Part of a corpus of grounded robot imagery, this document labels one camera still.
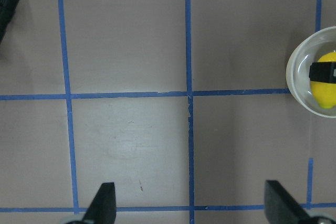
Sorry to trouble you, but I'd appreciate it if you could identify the black left gripper finger lemon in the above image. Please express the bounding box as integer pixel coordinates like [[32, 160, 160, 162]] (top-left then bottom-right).
[[309, 61, 335, 83]]

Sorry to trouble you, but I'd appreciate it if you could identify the left gripper own black finger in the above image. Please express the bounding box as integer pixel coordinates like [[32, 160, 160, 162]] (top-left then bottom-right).
[[81, 183, 117, 224], [264, 180, 310, 223]]

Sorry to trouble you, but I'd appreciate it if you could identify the yellow lemon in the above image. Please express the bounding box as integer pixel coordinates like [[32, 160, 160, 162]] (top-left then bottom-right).
[[310, 52, 335, 109]]

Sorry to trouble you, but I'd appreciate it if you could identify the white bowl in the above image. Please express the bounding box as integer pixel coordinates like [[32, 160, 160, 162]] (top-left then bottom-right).
[[286, 26, 335, 118]]

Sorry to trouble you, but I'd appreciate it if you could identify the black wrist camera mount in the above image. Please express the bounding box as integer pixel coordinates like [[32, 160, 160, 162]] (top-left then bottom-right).
[[1, 0, 20, 42]]

